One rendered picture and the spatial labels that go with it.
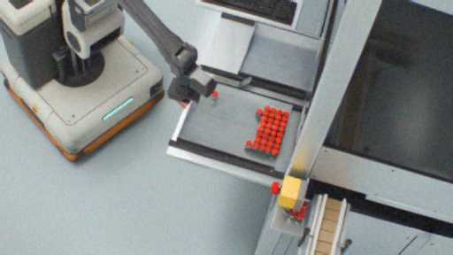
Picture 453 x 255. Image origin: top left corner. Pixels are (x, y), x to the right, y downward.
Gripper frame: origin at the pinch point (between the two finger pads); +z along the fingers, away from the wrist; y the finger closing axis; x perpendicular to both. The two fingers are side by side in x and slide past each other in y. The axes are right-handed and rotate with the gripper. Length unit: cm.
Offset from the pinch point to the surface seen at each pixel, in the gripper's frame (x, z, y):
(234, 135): 3.6, 14.6, 16.5
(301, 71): 39, 15, 33
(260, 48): 44.5, 14.5, 15.3
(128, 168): 22, 101, -38
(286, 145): 5.5, 15.4, 34.4
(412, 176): -12, -14, 73
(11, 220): -25, 100, -82
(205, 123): 4.7, 14.2, 5.7
